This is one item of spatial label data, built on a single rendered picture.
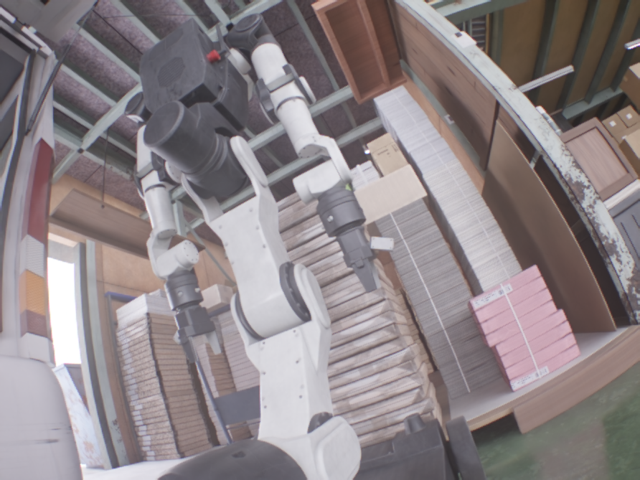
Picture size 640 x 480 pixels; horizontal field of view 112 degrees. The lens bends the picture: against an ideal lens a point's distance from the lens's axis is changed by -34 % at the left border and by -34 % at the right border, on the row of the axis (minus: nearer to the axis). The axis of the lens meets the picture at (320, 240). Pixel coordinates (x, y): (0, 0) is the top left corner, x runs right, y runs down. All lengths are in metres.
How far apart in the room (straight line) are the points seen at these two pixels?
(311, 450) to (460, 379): 1.15
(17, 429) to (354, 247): 0.65
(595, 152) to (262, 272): 1.38
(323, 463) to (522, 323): 0.91
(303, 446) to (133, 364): 2.47
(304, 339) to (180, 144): 0.46
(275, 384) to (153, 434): 2.24
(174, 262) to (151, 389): 1.98
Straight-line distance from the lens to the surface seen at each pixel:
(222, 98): 0.85
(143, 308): 2.85
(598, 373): 1.15
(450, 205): 1.66
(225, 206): 4.23
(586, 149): 1.55
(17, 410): 0.55
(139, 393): 2.85
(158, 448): 2.79
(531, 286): 1.23
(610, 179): 1.53
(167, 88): 0.89
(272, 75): 0.85
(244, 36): 0.99
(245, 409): 1.66
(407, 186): 1.71
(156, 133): 0.69
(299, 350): 0.65
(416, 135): 1.87
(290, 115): 0.76
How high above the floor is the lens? 0.41
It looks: 23 degrees up
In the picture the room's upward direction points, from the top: 21 degrees counter-clockwise
